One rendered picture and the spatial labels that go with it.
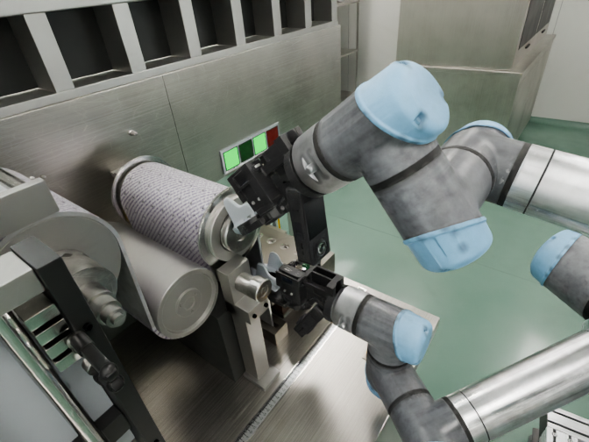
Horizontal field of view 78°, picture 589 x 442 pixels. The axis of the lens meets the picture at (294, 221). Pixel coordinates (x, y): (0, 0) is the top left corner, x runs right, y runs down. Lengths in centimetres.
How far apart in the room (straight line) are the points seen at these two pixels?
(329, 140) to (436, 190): 11
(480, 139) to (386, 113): 17
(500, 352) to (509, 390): 148
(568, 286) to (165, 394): 79
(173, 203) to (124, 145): 25
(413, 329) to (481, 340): 156
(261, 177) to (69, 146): 45
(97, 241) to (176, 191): 20
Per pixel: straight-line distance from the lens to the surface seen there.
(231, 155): 104
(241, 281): 61
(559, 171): 45
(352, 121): 34
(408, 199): 34
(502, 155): 46
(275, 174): 46
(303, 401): 80
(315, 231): 47
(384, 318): 60
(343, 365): 84
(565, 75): 495
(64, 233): 48
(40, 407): 43
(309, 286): 65
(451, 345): 209
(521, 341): 222
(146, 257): 64
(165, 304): 59
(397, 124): 32
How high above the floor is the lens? 160
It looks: 34 degrees down
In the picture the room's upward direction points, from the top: 5 degrees counter-clockwise
